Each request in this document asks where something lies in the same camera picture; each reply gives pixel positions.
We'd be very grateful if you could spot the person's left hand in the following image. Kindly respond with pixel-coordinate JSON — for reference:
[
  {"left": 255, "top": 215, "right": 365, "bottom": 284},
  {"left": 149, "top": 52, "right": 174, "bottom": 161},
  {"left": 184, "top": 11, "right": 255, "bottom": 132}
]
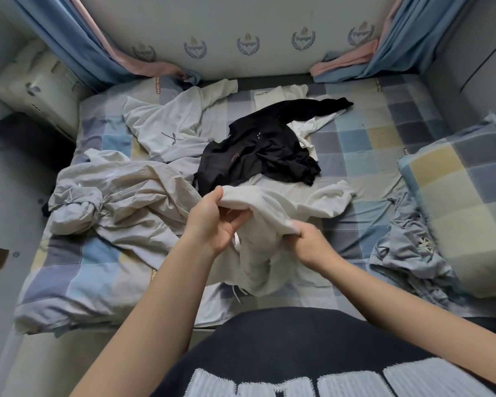
[{"left": 180, "top": 185, "right": 255, "bottom": 261}]

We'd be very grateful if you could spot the person's right hand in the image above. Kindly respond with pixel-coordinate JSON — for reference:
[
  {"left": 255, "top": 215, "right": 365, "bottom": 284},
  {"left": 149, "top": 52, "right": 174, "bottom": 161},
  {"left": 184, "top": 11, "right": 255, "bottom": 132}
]
[{"left": 281, "top": 219, "right": 346, "bottom": 278}]

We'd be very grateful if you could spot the white hoodie with blue letters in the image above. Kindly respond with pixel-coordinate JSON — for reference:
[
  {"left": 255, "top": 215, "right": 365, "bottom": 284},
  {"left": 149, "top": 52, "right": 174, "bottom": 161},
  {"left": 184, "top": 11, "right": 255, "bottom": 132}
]
[{"left": 217, "top": 178, "right": 357, "bottom": 298}]

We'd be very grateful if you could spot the beige jacket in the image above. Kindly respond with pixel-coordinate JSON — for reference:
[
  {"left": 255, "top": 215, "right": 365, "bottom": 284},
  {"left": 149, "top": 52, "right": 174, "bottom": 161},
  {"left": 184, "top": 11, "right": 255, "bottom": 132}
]
[{"left": 45, "top": 148, "right": 203, "bottom": 273}]

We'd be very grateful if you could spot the black garment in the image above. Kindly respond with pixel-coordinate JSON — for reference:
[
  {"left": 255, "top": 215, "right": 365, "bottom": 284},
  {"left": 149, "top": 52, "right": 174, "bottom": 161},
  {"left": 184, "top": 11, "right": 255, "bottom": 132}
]
[{"left": 192, "top": 96, "right": 355, "bottom": 197}]

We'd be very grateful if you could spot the white t-shirt with script print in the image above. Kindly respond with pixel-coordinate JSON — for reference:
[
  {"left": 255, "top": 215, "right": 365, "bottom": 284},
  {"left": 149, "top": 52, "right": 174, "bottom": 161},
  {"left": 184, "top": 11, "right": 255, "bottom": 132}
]
[{"left": 120, "top": 78, "right": 348, "bottom": 174}]

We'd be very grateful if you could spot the person's left forearm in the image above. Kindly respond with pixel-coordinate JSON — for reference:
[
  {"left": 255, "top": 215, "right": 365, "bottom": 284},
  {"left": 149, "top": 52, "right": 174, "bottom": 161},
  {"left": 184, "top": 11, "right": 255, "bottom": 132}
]
[{"left": 70, "top": 239, "right": 212, "bottom": 397}]

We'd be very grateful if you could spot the person's right forearm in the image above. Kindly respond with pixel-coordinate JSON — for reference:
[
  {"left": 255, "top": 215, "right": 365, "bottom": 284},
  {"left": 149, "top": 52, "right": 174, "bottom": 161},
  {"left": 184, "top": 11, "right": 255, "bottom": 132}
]
[{"left": 322, "top": 254, "right": 496, "bottom": 394}]

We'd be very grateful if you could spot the person's dark shirt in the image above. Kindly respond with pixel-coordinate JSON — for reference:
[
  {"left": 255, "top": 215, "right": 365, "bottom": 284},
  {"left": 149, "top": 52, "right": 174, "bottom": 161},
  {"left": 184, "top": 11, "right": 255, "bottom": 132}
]
[{"left": 149, "top": 305, "right": 496, "bottom": 397}]

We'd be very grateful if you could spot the bed with plaid sheet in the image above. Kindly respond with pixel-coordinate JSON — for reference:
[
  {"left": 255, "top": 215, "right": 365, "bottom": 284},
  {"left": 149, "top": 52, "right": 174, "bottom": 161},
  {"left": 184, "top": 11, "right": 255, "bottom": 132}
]
[{"left": 12, "top": 72, "right": 496, "bottom": 336}]

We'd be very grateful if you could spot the blue-grey garment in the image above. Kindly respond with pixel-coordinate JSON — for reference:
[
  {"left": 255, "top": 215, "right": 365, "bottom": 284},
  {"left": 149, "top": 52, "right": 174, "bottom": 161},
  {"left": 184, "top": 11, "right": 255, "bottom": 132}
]
[{"left": 365, "top": 190, "right": 456, "bottom": 307}]

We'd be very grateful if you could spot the plaid pillow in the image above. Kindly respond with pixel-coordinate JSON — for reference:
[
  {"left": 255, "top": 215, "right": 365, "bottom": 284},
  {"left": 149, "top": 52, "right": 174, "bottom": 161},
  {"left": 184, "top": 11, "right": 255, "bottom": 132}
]
[{"left": 397, "top": 111, "right": 496, "bottom": 301}]

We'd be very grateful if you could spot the grey padded headboard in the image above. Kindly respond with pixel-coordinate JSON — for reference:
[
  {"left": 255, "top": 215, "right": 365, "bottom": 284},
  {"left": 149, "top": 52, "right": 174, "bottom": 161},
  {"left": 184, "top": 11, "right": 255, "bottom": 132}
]
[{"left": 422, "top": 0, "right": 496, "bottom": 129}]

